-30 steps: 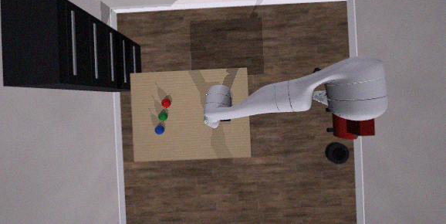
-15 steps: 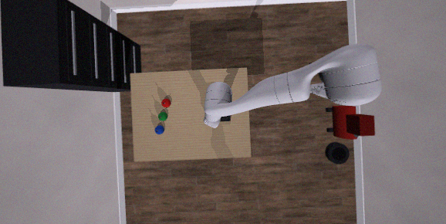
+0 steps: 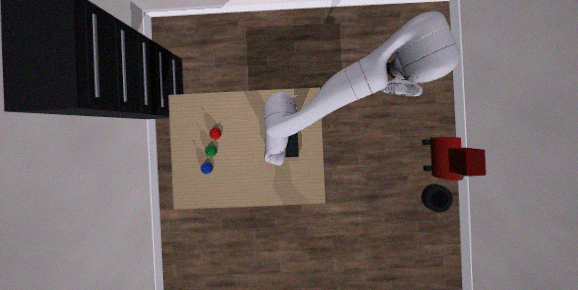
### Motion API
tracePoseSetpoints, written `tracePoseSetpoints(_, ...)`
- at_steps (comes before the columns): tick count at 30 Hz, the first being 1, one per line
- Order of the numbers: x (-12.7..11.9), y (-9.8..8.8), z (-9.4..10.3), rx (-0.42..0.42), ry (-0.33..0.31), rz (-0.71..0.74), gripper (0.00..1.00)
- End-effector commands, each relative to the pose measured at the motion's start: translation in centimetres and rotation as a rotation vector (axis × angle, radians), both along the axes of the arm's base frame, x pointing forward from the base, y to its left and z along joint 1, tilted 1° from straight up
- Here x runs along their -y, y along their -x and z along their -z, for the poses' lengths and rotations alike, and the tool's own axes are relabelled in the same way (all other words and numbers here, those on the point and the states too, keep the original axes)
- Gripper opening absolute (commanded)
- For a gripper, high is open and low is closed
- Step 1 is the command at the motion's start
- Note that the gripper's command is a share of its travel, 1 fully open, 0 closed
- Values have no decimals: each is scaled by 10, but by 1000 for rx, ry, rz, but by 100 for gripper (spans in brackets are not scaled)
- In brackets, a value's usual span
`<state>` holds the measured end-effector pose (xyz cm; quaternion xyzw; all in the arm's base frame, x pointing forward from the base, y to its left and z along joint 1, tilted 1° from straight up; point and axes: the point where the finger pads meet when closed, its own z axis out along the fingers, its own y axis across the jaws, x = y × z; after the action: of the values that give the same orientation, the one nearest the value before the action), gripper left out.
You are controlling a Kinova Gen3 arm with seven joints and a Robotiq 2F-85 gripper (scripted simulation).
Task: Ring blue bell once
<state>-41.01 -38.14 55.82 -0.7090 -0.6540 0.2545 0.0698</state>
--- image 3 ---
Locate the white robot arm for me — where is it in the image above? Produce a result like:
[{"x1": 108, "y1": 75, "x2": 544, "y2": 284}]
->
[{"x1": 264, "y1": 11, "x2": 460, "y2": 166}]

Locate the green bell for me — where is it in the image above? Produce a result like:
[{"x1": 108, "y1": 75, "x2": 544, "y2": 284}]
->
[{"x1": 205, "y1": 145, "x2": 217, "y2": 156}]

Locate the red bell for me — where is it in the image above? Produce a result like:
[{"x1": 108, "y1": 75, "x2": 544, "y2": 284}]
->
[{"x1": 209, "y1": 128, "x2": 221, "y2": 139}]

